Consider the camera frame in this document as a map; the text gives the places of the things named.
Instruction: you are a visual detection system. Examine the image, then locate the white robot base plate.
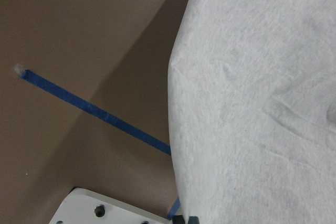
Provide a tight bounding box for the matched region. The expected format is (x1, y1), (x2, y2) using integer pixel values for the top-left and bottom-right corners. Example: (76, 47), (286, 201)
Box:
(50, 187), (171, 224)

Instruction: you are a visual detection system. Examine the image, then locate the grey cartoon print t-shirt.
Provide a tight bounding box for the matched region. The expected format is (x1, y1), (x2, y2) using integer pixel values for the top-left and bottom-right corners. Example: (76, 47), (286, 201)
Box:
(168, 0), (335, 223)

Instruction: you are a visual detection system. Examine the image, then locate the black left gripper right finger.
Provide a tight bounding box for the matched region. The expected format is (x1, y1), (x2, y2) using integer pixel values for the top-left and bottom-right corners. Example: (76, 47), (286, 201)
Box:
(188, 216), (199, 224)

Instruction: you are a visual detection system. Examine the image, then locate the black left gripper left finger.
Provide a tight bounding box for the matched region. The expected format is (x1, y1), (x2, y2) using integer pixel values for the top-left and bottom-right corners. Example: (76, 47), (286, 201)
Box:
(173, 215), (184, 224)

